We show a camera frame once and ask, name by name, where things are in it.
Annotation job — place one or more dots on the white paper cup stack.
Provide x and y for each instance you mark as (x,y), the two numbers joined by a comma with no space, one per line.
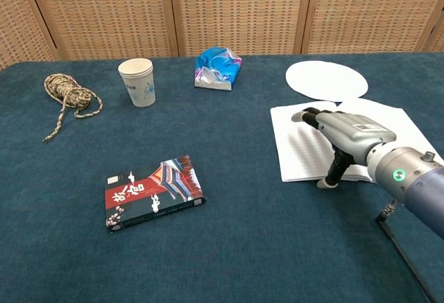
(138,84)

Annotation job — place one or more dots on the blue tissue pack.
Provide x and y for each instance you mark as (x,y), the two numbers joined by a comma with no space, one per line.
(216,70)

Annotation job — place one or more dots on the woven folding screen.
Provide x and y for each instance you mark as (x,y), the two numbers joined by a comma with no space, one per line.
(222,11)

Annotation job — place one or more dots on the black red closed book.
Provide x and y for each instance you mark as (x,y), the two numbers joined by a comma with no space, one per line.
(152,193)

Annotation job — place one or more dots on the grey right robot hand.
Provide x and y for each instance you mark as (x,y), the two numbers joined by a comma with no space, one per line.
(350,131)

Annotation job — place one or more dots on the teal table cloth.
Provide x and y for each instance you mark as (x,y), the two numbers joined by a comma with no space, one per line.
(222,240)

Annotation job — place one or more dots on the white notebook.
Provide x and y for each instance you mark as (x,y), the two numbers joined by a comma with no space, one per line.
(301,150)

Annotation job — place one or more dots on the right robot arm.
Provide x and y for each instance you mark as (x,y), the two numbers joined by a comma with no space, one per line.
(409,178)

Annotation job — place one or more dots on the white paper plate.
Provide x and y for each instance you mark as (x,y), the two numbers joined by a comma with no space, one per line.
(325,80)

